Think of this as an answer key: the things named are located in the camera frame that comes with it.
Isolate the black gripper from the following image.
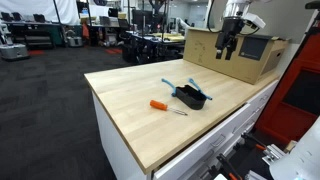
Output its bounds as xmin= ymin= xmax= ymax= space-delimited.
xmin=215 ymin=18 xmax=246 ymax=62

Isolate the short blue rope piece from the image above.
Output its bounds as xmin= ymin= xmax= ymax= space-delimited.
xmin=161 ymin=78 xmax=178 ymax=98

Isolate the large cardboard box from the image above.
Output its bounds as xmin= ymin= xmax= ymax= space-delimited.
xmin=182 ymin=27 xmax=290 ymax=86

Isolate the black plastic container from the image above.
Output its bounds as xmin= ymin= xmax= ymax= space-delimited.
xmin=175 ymin=84 xmax=208 ymax=111

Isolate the black equipment cart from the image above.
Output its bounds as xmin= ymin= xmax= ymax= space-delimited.
xmin=120 ymin=30 xmax=186 ymax=66

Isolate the black monitor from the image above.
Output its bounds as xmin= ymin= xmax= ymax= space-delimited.
xmin=131 ymin=8 xmax=155 ymax=28

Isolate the black orange clamp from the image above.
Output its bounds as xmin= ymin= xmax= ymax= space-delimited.
xmin=216 ymin=153 xmax=243 ymax=180
xmin=241 ymin=132 xmax=268 ymax=152

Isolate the red metal cabinet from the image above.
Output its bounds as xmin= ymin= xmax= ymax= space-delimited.
xmin=254 ymin=31 xmax=320 ymax=146

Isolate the red floor mat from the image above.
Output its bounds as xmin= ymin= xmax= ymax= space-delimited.
xmin=27 ymin=49 xmax=46 ymax=56
xmin=105 ymin=47 xmax=124 ymax=55

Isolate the white plastic cover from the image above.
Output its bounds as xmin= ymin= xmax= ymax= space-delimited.
xmin=269 ymin=116 xmax=320 ymax=180

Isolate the orange cloth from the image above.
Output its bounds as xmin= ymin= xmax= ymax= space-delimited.
xmin=82 ymin=22 xmax=91 ymax=40

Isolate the white drawer cabinet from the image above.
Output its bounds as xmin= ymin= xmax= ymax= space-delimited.
xmin=91 ymin=79 xmax=279 ymax=180

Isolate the silver floor appliance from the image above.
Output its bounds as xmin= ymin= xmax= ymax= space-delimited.
xmin=65 ymin=29 xmax=84 ymax=48

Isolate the white curtain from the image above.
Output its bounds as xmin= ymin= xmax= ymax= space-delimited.
xmin=0 ymin=0 xmax=80 ymax=26

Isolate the black table with chairs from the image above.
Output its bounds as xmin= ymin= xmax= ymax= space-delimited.
xmin=0 ymin=11 xmax=65 ymax=48

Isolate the grey floor appliance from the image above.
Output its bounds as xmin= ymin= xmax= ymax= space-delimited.
xmin=0 ymin=43 xmax=30 ymax=61

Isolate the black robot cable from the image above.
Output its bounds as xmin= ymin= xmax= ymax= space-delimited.
xmin=206 ymin=0 xmax=224 ymax=34

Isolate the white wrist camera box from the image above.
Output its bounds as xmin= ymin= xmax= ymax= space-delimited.
xmin=241 ymin=12 xmax=267 ymax=30

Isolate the long blue rope piece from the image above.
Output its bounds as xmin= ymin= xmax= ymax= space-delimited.
xmin=187 ymin=77 xmax=214 ymax=101

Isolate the orange handled screwdriver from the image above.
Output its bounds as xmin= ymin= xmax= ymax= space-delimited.
xmin=149 ymin=99 xmax=189 ymax=117

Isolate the aluminium bracket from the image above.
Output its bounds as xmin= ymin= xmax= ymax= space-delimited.
xmin=262 ymin=143 xmax=287 ymax=165

